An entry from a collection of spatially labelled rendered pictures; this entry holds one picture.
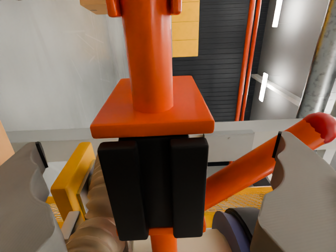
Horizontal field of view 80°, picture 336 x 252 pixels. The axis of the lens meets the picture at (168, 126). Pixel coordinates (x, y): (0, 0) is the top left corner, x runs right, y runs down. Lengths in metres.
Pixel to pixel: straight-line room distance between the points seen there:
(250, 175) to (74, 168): 0.21
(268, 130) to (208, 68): 9.89
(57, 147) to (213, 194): 1.32
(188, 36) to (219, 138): 6.43
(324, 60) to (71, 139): 5.47
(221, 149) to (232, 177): 1.12
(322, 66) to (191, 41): 3.86
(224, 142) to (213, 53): 9.94
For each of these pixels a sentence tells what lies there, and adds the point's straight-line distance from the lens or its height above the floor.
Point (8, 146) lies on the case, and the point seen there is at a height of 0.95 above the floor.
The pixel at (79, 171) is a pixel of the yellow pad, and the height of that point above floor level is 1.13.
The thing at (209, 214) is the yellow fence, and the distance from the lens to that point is 0.91.
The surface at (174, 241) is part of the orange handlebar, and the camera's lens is 0.18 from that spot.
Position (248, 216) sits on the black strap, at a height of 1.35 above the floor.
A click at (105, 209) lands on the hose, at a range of 0.21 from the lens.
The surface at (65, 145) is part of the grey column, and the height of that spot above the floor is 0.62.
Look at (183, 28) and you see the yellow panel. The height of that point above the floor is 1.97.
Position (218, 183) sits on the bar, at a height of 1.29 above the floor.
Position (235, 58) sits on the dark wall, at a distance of 11.44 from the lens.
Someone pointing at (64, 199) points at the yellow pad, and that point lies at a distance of 0.28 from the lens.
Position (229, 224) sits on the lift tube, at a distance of 0.29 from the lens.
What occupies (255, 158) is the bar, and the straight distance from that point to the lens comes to 0.17.
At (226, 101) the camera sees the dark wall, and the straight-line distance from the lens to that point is 11.98.
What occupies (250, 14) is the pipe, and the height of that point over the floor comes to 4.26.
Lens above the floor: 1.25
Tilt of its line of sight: level
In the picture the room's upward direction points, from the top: 87 degrees clockwise
